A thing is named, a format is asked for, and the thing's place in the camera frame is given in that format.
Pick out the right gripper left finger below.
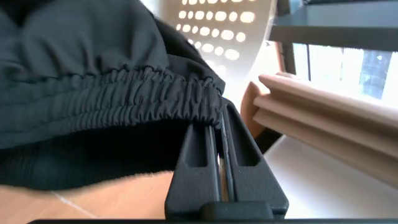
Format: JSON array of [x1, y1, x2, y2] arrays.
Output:
[[164, 122, 223, 219]]

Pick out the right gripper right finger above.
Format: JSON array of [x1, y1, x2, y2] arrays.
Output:
[[219, 103, 290, 219]]

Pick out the black trousers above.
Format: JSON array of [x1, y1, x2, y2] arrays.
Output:
[[0, 0, 226, 191]]

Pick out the white laundry basket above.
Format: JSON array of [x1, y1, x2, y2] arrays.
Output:
[[139, 0, 279, 108]]

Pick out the beige curtain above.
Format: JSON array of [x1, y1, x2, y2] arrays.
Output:
[[240, 72, 398, 190]]

